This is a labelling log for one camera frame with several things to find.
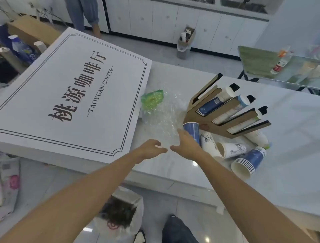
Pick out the white paper cup stack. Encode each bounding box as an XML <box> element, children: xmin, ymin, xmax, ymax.
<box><xmin>244</xmin><ymin>130</ymin><xmax>272</xmax><ymax>150</ymax></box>

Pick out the green crumpled plastic wrap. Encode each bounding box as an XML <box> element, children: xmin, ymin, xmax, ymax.
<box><xmin>140</xmin><ymin>90</ymin><xmax>164</xmax><ymax>112</ymax></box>

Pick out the white plastic trash bag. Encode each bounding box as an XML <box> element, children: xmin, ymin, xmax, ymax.
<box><xmin>94</xmin><ymin>186</ymin><xmax>145</xmax><ymax>243</ymax></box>

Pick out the stack of plain white cups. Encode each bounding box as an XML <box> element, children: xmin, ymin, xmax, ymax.
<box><xmin>227</xmin><ymin>111</ymin><xmax>263</xmax><ymax>134</ymax></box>

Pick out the stack of blue cups in rack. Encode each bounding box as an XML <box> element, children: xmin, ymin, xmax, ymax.
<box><xmin>196</xmin><ymin>86</ymin><xmax>235</xmax><ymax>117</ymax></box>

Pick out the stack of blue paper cups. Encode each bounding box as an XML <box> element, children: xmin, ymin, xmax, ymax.
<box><xmin>231</xmin><ymin>146</ymin><xmax>267</xmax><ymax>180</ymax></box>

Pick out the person's left forearm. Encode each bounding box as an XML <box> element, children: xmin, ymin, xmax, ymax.
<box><xmin>0</xmin><ymin>150</ymin><xmax>143</xmax><ymax>243</ymax></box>

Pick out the grey trash bin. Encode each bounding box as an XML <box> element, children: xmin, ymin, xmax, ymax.
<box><xmin>177</xmin><ymin>40</ymin><xmax>192</xmax><ymax>60</ymax></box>

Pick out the wooden cup holder rack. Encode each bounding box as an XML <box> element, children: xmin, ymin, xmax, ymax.
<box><xmin>184</xmin><ymin>73</ymin><xmax>272</xmax><ymax>139</ymax></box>

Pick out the cardboard tube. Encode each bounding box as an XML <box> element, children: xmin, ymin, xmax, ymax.
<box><xmin>0</xmin><ymin>47</ymin><xmax>27</xmax><ymax>74</ymax></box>

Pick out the person's left hand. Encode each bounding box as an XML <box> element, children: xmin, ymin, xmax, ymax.
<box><xmin>134</xmin><ymin>139</ymin><xmax>168</xmax><ymax>164</ymax></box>

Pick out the white printed sign board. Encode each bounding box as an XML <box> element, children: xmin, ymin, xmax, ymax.
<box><xmin>0</xmin><ymin>27</ymin><xmax>153</xmax><ymax>164</ymax></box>

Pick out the blue paper cup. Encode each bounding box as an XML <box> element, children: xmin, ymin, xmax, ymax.
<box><xmin>183</xmin><ymin>122</ymin><xmax>200</xmax><ymax>146</ymax></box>

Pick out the white pink-print plastic bag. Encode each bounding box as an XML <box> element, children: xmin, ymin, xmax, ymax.
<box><xmin>0</xmin><ymin>155</ymin><xmax>21</xmax><ymax>221</ymax></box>

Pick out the blue printed packet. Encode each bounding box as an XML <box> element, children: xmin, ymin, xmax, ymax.
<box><xmin>7</xmin><ymin>35</ymin><xmax>42</xmax><ymax>66</ymax></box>

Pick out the person's right forearm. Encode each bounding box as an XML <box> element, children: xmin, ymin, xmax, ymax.
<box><xmin>194</xmin><ymin>150</ymin><xmax>316</xmax><ymax>243</ymax></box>

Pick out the green mat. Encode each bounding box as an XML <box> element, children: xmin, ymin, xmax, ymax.
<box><xmin>237</xmin><ymin>46</ymin><xmax>282</xmax><ymax>78</ymax></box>

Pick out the white cabinet row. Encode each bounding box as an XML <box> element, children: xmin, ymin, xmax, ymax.
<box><xmin>104</xmin><ymin>0</ymin><xmax>272</xmax><ymax>57</ymax></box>

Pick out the white ink-print paper cup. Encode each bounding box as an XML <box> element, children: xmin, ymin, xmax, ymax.
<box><xmin>216</xmin><ymin>142</ymin><xmax>247</xmax><ymax>160</ymax></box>
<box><xmin>199</xmin><ymin>131</ymin><xmax>223</xmax><ymax>162</ymax></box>

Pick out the person's right hand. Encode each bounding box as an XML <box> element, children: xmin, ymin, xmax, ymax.
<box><xmin>170</xmin><ymin>129</ymin><xmax>203</xmax><ymax>161</ymax></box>

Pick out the glass side table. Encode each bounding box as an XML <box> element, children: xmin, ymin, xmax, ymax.
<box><xmin>237</xmin><ymin>46</ymin><xmax>320</xmax><ymax>95</ymax></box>

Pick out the person's jeans leg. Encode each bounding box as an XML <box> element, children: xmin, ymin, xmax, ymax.
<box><xmin>161</xmin><ymin>215</ymin><xmax>199</xmax><ymax>243</ymax></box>

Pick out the clear bottle red label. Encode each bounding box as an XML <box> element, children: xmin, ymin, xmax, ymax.
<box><xmin>270</xmin><ymin>46</ymin><xmax>294</xmax><ymax>75</ymax></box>

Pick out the cardboard box in bin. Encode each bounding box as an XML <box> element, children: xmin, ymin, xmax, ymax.
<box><xmin>179</xmin><ymin>25</ymin><xmax>196</xmax><ymax>48</ymax></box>

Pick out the stack of white sketch-print cups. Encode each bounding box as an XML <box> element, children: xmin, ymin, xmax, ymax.
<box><xmin>212</xmin><ymin>95</ymin><xmax>250</xmax><ymax>125</ymax></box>

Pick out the clear crumpled plastic wrap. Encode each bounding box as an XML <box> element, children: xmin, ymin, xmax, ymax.
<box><xmin>141</xmin><ymin>91</ymin><xmax>190</xmax><ymax>138</ymax></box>

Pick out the brown cardboard box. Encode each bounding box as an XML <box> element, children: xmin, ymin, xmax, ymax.
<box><xmin>7</xmin><ymin>15</ymin><xmax>62</xmax><ymax>48</ymax></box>

